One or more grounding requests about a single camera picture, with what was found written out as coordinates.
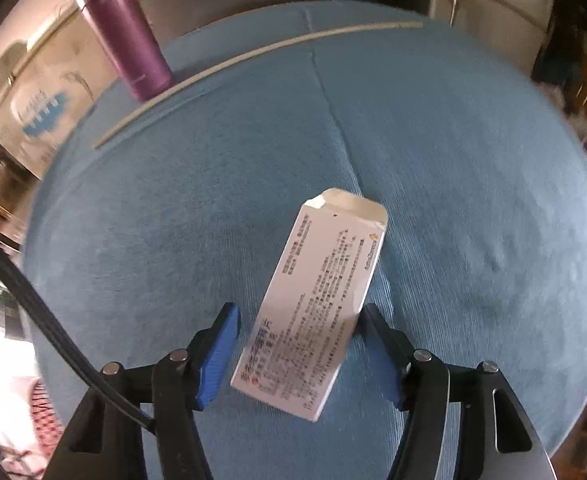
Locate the long white plastic tube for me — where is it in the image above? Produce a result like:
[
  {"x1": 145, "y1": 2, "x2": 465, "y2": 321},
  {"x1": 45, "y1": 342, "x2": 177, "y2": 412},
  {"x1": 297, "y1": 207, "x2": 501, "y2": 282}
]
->
[{"x1": 92, "y1": 21, "x2": 424, "y2": 150}]

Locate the red plastic mesh basket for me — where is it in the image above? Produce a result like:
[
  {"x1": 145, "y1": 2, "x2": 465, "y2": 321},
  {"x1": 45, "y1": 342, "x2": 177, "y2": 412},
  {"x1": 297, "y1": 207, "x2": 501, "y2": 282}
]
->
[{"x1": 21, "y1": 377, "x2": 67, "y2": 461}]

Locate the long white carton box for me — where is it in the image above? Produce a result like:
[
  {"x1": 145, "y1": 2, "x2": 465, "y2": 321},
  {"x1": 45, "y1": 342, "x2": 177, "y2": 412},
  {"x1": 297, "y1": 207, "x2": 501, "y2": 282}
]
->
[{"x1": 230, "y1": 187, "x2": 389, "y2": 422}]

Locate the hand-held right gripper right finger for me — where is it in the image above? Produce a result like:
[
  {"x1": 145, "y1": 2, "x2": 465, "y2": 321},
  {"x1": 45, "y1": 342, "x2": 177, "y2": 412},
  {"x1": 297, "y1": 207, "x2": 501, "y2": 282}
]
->
[{"x1": 356, "y1": 304, "x2": 557, "y2": 480}]

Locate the purple thermos bottle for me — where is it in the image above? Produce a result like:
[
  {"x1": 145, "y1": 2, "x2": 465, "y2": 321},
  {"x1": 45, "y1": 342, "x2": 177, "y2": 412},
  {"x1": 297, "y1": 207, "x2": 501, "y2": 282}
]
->
[{"x1": 72, "y1": 0, "x2": 174, "y2": 102}]

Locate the silver refrigerator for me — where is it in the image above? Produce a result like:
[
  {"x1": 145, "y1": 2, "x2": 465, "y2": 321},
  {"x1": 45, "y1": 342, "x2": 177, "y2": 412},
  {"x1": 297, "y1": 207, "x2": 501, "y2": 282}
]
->
[{"x1": 428, "y1": 0, "x2": 557, "y2": 73}]

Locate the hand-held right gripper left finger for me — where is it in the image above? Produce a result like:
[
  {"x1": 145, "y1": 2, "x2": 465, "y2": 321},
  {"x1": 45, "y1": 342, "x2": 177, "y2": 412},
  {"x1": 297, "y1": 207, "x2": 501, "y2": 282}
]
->
[{"x1": 46, "y1": 302, "x2": 242, "y2": 480}]

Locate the black cable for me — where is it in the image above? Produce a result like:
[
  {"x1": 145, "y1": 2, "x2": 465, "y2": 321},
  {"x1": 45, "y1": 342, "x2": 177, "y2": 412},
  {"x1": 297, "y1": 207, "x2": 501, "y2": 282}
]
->
[{"x1": 0, "y1": 227, "x2": 157, "y2": 433}]

